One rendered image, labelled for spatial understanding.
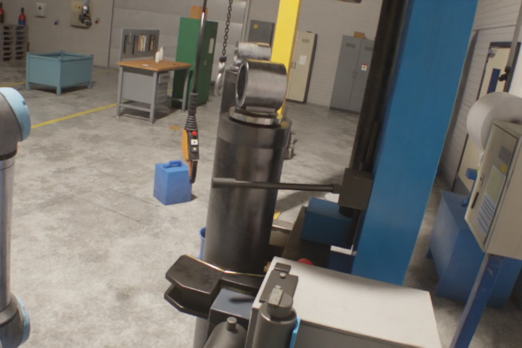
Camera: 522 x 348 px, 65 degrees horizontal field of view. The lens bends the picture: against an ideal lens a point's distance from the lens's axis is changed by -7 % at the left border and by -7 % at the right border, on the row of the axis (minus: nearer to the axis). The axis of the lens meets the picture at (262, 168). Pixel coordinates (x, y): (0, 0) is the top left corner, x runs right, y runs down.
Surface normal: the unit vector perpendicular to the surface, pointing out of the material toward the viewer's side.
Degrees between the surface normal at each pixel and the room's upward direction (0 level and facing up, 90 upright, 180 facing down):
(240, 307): 0
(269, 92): 98
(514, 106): 90
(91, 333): 0
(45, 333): 0
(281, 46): 90
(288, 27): 90
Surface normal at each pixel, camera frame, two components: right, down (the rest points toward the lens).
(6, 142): 0.89, 0.39
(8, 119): 0.85, 0.20
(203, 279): 0.15, -0.94
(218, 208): -0.65, 0.14
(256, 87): 0.26, 0.29
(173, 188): 0.65, 0.33
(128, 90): -0.23, 0.26
